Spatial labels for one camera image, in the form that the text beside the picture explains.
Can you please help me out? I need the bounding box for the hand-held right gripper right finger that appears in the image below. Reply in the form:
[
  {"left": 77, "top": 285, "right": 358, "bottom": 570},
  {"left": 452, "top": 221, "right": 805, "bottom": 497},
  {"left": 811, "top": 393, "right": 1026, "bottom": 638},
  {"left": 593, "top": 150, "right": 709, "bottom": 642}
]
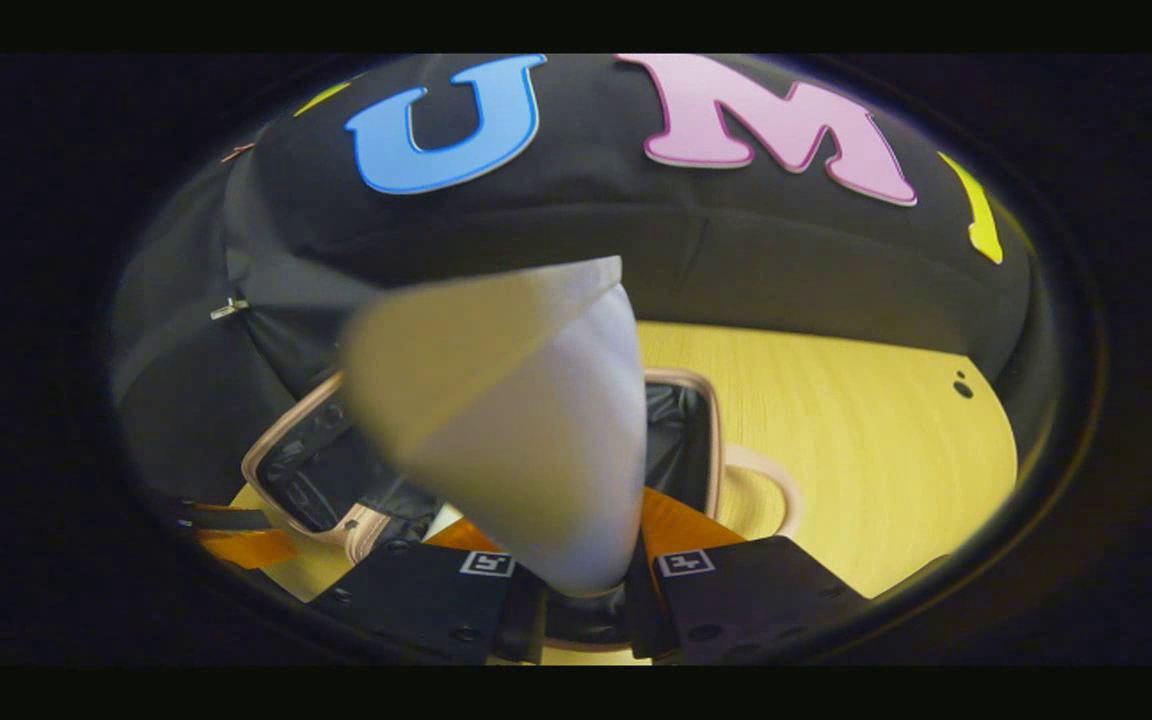
[{"left": 624, "top": 487, "right": 874, "bottom": 666}]

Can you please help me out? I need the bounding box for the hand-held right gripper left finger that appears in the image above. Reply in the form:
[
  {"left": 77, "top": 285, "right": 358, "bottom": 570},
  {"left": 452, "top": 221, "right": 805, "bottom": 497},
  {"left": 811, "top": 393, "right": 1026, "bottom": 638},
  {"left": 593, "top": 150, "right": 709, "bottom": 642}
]
[{"left": 309, "top": 518, "right": 549, "bottom": 665}]

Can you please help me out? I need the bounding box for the pink suitcase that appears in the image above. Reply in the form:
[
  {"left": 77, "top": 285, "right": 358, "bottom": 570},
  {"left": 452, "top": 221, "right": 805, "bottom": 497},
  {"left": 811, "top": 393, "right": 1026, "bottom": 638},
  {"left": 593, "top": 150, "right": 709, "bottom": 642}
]
[{"left": 241, "top": 366, "right": 805, "bottom": 563}]

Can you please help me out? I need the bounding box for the black backdrop cloth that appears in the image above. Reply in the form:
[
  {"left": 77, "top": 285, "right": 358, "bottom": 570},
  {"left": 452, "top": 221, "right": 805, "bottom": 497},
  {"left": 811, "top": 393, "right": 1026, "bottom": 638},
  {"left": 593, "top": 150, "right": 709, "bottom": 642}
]
[{"left": 111, "top": 53, "right": 1037, "bottom": 511}]

